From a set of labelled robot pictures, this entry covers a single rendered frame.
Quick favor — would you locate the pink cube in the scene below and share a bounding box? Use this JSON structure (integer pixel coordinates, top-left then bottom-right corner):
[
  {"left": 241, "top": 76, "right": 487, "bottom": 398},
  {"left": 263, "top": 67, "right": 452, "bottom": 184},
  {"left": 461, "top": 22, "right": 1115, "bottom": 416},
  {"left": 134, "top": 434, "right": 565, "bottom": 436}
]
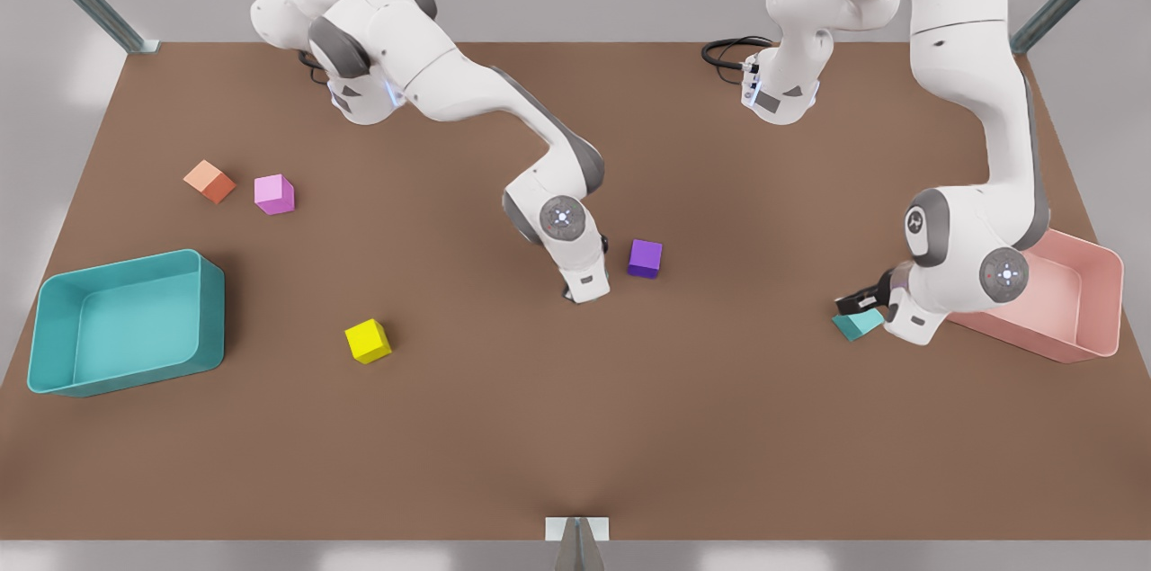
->
[{"left": 254, "top": 174, "right": 296, "bottom": 216}]

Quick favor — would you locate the teal plastic bin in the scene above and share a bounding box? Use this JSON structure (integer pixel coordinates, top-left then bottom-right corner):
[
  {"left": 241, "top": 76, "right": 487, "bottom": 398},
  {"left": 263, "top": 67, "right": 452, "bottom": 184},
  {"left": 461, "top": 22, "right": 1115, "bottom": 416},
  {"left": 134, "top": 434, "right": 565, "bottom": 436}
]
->
[{"left": 27, "top": 249, "right": 226, "bottom": 397}]

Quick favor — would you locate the orange cube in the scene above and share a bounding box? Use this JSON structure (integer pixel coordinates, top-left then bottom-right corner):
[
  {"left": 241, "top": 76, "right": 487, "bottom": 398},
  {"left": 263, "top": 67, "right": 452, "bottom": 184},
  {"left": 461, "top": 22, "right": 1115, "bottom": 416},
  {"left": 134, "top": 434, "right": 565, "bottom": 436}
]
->
[{"left": 183, "top": 160, "right": 237, "bottom": 205}]

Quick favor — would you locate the purple cube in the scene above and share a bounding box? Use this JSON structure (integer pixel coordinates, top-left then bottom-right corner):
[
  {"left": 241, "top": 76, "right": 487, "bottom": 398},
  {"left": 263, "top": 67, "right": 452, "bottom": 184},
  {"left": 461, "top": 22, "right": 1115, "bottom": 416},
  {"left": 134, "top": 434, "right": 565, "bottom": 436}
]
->
[{"left": 628, "top": 239, "right": 664, "bottom": 280}]

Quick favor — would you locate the teal blue cube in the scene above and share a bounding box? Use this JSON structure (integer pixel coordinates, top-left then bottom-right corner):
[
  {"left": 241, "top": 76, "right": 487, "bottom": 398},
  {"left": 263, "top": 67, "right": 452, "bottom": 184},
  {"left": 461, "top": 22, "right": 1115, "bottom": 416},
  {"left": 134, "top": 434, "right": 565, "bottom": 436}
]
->
[{"left": 832, "top": 310, "right": 887, "bottom": 343}]

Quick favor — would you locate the pink plastic bin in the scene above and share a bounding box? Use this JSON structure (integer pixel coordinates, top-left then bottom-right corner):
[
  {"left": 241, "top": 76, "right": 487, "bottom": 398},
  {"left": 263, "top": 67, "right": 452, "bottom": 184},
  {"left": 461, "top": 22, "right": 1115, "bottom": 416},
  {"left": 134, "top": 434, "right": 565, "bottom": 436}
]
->
[{"left": 944, "top": 228, "right": 1126, "bottom": 365}]

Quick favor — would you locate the yellow cube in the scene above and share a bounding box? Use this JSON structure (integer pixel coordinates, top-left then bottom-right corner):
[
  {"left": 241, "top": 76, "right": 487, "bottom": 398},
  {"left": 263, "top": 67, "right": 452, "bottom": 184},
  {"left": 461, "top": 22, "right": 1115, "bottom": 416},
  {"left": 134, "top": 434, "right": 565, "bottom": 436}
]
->
[{"left": 345, "top": 319, "right": 393, "bottom": 365}]

